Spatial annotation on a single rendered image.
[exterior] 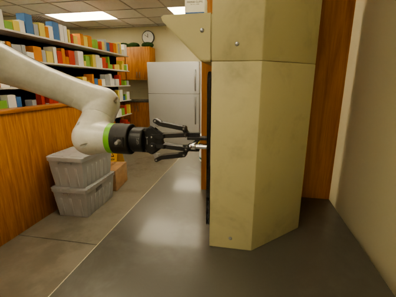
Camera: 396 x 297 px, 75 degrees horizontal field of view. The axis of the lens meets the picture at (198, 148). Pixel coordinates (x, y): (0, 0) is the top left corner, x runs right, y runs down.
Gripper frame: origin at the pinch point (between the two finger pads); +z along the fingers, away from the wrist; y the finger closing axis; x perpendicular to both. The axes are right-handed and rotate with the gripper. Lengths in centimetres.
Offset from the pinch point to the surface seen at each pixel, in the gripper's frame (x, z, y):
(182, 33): -11.0, -2.1, 27.1
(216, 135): -10.9, 5.9, 4.3
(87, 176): 152, -145, -76
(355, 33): 32, 48, 33
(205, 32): -11.0, 3.1, 27.0
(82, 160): 144, -142, -56
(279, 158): -5.1, 21.4, -2.3
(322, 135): 26.1, 39.4, -1.7
